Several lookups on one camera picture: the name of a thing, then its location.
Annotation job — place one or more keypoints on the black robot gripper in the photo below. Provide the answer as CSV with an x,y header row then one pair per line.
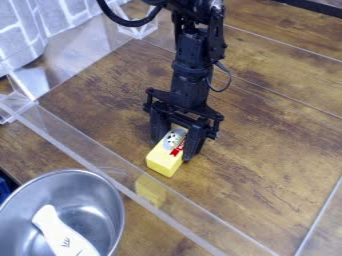
x,y
183,106

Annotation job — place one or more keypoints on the yellow butter block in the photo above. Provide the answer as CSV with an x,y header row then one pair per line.
x,y
166,156

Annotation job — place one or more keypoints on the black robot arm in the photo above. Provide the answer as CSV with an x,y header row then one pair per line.
x,y
199,43

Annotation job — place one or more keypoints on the silver metal bowl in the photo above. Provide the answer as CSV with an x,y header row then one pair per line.
x,y
87,203

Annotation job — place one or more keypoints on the clear acrylic barrier panel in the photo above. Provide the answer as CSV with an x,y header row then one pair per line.
x,y
259,194

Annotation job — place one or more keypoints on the blue object at edge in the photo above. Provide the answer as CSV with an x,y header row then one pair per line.
x,y
4,190

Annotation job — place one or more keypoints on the grey brick pattern curtain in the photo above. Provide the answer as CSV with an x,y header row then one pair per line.
x,y
29,22

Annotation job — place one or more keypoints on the white plastic spatula handle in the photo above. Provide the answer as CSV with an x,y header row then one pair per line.
x,y
61,238

